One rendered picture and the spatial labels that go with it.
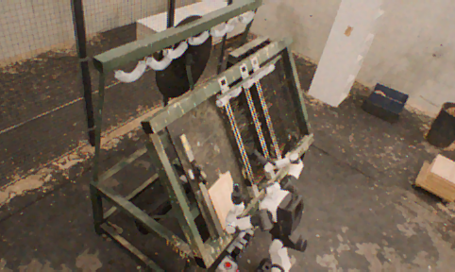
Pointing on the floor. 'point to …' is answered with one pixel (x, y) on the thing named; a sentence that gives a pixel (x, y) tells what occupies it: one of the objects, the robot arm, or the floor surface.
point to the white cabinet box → (346, 48)
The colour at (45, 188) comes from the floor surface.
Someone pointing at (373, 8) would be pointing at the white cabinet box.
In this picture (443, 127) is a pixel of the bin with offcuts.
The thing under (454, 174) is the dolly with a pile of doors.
